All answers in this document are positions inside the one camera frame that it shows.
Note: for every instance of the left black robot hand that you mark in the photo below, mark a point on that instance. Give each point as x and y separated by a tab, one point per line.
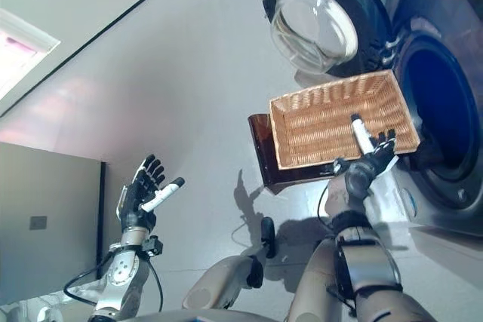
137	194

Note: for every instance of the white framed window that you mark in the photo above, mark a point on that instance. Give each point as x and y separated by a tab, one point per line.
19	50

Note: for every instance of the right silver robot leg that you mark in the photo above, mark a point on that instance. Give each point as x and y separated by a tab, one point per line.
313	280

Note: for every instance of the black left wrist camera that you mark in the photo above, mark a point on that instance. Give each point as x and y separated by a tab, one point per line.
154	246

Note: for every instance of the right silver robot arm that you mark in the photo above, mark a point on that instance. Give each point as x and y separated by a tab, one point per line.
366	261

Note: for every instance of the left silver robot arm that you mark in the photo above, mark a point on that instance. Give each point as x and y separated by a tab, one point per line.
120	273

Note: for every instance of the small grey square plate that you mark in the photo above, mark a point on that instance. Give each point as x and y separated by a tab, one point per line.
38	222

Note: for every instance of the left silver robot leg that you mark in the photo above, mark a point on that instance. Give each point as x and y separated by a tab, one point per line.
226	273

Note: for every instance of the washing machine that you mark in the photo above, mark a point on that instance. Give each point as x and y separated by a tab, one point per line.
441	111

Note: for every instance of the grey cabinet with black edge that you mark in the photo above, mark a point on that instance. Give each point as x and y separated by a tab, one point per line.
45	186

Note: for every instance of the round glass washer door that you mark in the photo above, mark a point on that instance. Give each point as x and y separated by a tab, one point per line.
313	28

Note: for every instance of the wicker laundry basket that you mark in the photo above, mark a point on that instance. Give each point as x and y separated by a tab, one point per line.
320	129

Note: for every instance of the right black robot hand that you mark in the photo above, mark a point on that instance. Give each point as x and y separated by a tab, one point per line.
377	160

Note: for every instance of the silver robot leg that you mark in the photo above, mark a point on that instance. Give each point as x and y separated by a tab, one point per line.
313	280
226	273

